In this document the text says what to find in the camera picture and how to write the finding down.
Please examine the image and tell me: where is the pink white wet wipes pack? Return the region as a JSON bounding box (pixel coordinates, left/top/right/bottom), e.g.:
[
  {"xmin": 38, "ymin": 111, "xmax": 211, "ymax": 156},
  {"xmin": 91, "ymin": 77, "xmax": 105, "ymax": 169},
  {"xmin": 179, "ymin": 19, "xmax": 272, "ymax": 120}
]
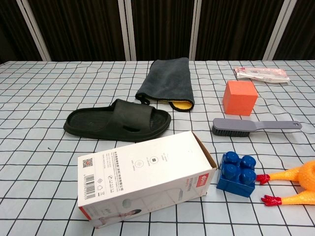
[{"xmin": 233, "ymin": 66, "xmax": 289, "ymax": 85}]

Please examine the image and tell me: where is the orange foam cube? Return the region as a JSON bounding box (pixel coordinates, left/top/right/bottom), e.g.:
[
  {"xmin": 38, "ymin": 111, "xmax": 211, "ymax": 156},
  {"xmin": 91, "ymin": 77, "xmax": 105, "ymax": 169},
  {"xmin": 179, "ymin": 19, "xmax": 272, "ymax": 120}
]
[{"xmin": 222, "ymin": 80, "xmax": 258, "ymax": 116}]

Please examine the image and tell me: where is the yellow rubber chicken toy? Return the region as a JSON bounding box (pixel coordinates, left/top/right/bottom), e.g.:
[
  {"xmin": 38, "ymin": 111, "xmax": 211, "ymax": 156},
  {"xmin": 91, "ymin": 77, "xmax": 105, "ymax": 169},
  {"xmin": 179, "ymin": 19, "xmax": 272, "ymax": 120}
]
[{"xmin": 255, "ymin": 159, "xmax": 315, "ymax": 207}]

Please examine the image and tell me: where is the white screen frame post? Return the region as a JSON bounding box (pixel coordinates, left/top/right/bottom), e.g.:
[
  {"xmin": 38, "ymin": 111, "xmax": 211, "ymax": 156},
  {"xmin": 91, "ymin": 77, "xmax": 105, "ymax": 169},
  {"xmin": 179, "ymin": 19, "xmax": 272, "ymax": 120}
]
[
  {"xmin": 117, "ymin": 0, "xmax": 137, "ymax": 61},
  {"xmin": 189, "ymin": 0, "xmax": 200, "ymax": 61},
  {"xmin": 17, "ymin": 0, "xmax": 51, "ymax": 61},
  {"xmin": 262, "ymin": 0, "xmax": 291, "ymax": 61}
]

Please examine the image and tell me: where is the grey towel with yellow lining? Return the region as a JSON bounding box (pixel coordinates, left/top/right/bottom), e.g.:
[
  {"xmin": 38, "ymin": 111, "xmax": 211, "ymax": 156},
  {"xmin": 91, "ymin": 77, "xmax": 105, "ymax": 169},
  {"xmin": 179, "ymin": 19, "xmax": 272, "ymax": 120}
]
[{"xmin": 135, "ymin": 57, "xmax": 195, "ymax": 111}]

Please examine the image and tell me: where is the blue toy building block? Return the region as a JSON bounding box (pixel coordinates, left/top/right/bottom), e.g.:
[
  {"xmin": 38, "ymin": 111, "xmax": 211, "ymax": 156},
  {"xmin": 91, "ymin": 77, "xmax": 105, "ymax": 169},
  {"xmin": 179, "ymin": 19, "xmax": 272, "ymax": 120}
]
[{"xmin": 216, "ymin": 151, "xmax": 257, "ymax": 198}]

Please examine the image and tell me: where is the black rubber slipper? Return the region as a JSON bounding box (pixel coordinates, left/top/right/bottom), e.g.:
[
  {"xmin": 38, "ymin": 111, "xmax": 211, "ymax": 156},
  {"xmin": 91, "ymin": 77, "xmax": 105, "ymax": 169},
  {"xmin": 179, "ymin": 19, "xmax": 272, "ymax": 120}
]
[{"xmin": 63, "ymin": 98, "xmax": 172, "ymax": 143}]

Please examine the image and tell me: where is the white cardboard product box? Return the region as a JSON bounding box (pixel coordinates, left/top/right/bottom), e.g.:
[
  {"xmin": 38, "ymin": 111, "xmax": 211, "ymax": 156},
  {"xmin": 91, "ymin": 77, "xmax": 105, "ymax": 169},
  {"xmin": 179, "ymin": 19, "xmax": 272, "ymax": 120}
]
[{"xmin": 77, "ymin": 130, "xmax": 218, "ymax": 229}]

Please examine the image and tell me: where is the grey cleaning brush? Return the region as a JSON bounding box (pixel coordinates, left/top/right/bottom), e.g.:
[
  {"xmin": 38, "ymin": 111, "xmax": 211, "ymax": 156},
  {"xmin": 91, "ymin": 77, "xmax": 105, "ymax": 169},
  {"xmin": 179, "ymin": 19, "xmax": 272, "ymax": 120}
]
[{"xmin": 212, "ymin": 118, "xmax": 303, "ymax": 137}]

